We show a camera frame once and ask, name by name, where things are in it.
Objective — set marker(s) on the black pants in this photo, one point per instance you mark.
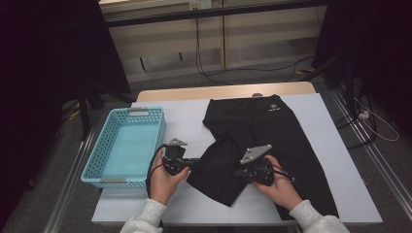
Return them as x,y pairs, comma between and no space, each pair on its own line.
275,136

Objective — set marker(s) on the narrow black curtain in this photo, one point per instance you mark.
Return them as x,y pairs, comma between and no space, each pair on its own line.
382,48

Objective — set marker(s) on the black horizontal bar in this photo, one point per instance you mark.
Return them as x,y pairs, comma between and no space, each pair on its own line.
210,13

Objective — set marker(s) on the black upright stand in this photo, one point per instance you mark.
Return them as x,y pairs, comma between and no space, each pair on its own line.
349,84

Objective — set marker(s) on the person's right hand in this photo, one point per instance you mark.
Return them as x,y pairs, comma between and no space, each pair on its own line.
281,191

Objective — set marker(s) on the white power plug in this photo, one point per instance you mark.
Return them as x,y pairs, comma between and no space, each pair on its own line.
364,114

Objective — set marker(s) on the short metal floor rail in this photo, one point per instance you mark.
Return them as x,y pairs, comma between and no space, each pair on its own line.
68,187

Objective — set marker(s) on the wooden table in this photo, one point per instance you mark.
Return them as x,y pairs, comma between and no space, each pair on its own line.
210,91

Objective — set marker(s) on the long metal floor rail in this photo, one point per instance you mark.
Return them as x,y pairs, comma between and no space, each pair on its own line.
382,165

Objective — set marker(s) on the beige wooden cabinet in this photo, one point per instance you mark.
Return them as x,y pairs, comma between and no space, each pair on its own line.
265,39

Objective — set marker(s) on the white wall socket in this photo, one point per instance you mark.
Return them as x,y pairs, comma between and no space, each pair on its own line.
200,4

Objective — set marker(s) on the light blue plastic basket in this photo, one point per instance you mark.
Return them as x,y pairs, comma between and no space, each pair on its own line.
129,152

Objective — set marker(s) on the wide black curtain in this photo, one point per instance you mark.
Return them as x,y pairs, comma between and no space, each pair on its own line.
39,64

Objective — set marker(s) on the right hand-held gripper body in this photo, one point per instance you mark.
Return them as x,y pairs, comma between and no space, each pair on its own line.
256,165

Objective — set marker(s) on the person's left hand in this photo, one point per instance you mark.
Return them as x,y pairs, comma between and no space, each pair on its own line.
165,187

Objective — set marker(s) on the black tripod stand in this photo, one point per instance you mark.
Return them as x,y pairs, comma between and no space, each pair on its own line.
83,111

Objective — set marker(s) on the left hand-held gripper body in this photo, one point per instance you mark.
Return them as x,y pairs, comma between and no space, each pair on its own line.
175,158

